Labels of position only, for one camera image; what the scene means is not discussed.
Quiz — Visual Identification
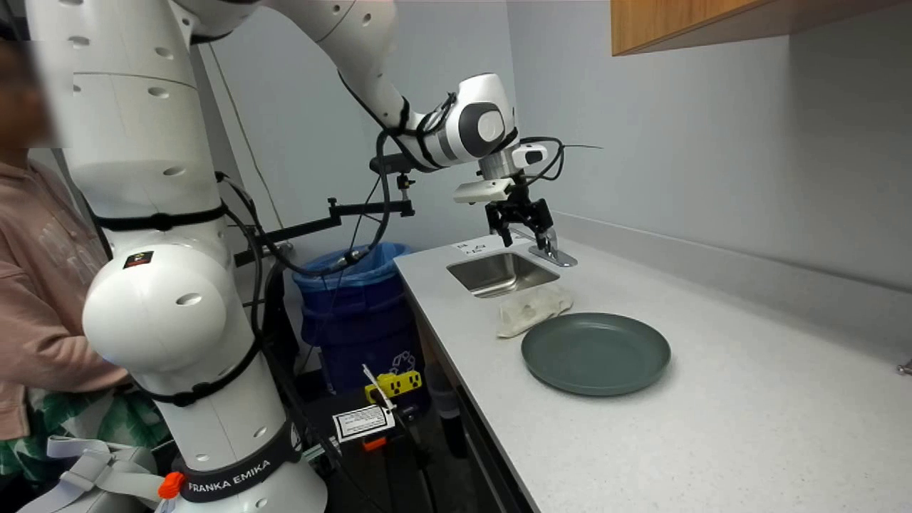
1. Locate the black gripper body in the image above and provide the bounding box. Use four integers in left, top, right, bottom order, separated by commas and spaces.
484, 180, 554, 230

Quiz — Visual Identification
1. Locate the grey round plate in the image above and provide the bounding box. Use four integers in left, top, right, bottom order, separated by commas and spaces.
520, 309, 673, 402

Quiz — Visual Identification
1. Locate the chrome faucet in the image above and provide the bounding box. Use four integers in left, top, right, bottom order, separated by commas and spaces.
487, 222, 580, 270

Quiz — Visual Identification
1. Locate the steel sink basin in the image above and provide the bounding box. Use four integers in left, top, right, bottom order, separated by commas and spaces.
446, 248, 566, 299

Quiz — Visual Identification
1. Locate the blue trash bin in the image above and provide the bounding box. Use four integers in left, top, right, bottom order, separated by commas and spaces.
292, 238, 426, 402

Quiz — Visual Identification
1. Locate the yellow and black tool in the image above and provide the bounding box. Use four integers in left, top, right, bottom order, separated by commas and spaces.
365, 366, 429, 411

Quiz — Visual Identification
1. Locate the dark base cabinet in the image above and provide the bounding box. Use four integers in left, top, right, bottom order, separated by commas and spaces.
409, 294, 539, 513

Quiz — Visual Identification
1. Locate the white labelled box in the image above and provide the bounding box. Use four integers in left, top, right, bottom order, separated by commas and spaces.
329, 403, 399, 446

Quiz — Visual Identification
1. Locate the orange knob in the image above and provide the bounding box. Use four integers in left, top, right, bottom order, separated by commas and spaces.
154, 469, 185, 503

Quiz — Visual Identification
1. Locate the person in pink sweater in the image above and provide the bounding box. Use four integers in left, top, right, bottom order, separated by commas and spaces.
0, 33, 178, 490

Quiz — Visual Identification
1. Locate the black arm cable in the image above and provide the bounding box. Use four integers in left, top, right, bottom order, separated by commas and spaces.
215, 87, 567, 278

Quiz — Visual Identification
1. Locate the black stereo camera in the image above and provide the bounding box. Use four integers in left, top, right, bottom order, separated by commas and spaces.
368, 151, 417, 180

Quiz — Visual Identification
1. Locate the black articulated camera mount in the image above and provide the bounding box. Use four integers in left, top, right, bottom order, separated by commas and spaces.
235, 194, 420, 268

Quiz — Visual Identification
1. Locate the wooden wall cabinet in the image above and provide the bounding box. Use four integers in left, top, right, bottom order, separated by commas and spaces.
610, 0, 912, 56

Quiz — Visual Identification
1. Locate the grey strap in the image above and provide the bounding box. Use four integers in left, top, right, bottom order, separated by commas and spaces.
17, 433, 165, 513

